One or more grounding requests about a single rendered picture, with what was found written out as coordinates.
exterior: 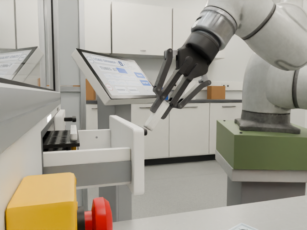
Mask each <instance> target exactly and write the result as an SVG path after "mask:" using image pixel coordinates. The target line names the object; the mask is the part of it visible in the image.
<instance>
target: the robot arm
mask: <svg viewBox="0 0 307 230"><path fill-rule="evenodd" d="M234 34H235V35H237V36H239V37H240V38H241V39H243V40H244V41H245V42H246V44H247V45H248V46H249V47H250V48H251V49H252V50H253V51H254V52H253V53H252V55H251V57H250V59H249V61H248V64H247V66H246V69H245V73H244V78H243V90H242V113H241V118H236V119H234V122H235V123H237V124H238V126H239V129H240V130H242V131H265V132H280V133H292V134H300V133H301V129H299V128H297V127H295V126H293V125H292V124H291V123H290V120H291V109H305V110H307V13H306V12H305V10H304V9H303V0H280V2H279V3H278V4H275V3H274V2H273V1H272V0H207V1H206V5H205V7H204V9H203V10H202V11H201V13H200V15H199V16H198V18H197V20H196V21H195V23H194V24H193V26H192V27H191V34H190V35H189V37H188V38H187V40H186V41H185V43H184V44H183V46H182V47H181V48H178V49H177V50H172V49H171V48H169V49H167V50H165V51H164V61H163V63H162V66H161V69H160V71H159V74H158V76H157V79H156V82H155V84H154V87H153V92H154V93H155V94H156V100H155V101H154V103H153V104H152V106H151V107H150V111H151V112H152V114H151V115H150V117H149V118H148V120H147V121H146V123H145V124H144V127H145V128H147V129H148V130H150V131H153V129H154V128H155V126H156V125H157V123H158V122H159V120H160V119H163V120H164V119H165V118H166V117H167V115H168V114H169V112H170V111H171V109H172V108H176V109H182V108H183V107H184V106H185V105H186V104H187V103H188V102H189V101H190V100H191V99H193V98H194V97H195V96H196V95H197V94H198V93H199V92H200V91H201V90H202V89H203V88H204V87H207V86H209V85H211V83H212V82H211V80H208V77H207V72H208V67H209V65H210V64H211V63H212V61H213V59H214V58H215V56H216V55H217V53H218V52H219V51H221V50H223V49H224V48H225V47H226V45H227V44H228V42H229V41H230V39H231V38H232V36H233V35H234ZM175 56H176V68H175V70H174V71H173V74H172V75H171V77H170V78H169V80H168V81H167V83H166V84H165V86H164V87H163V84H164V82H165V79H166V76H167V74H168V71H169V68H170V66H171V63H172V59H174V58H175ZM181 75H183V77H182V79H181V81H180V83H179V84H178V86H177V87H176V89H175V91H174V92H173V94H172V95H171V97H170V98H169V100H168V101H167V102H166V101H164V100H165V99H166V97H167V96H168V94H169V93H170V91H171V90H172V88H173V87H174V85H175V84H176V82H177V81H178V79H179V78H180V76H181ZM200 76H201V78H200V79H199V80H198V83H197V84H195V85H194V86H193V87H192V88H191V89H190V90H189V91H188V92H187V93H186V94H185V95H184V96H183V97H182V98H180V97H181V95H182V94H183V92H184V91H185V89H186V88H187V86H188V85H189V83H190V82H191V81H192V80H193V79H194V78H197V77H200ZM162 87H163V88H162ZM179 98H180V99H179Z"/></svg>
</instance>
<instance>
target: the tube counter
mask: <svg viewBox="0 0 307 230"><path fill-rule="evenodd" d="M111 68H112V69H113V70H114V72H115V73H124V74H132V75H134V74H133V73H132V72H131V70H130V69H126V68H118V67H112V66H111Z"/></svg>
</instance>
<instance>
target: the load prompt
mask: <svg viewBox="0 0 307 230"><path fill-rule="evenodd" d="M90 56H91V57H92V59H93V60H94V62H95V63H102V64H108V65H114V66H119V67H126V68H129V67H128V66H127V65H126V64H125V62H124V61H119V60H115V59H110V58H105V57H99V56H94V55H90Z"/></svg>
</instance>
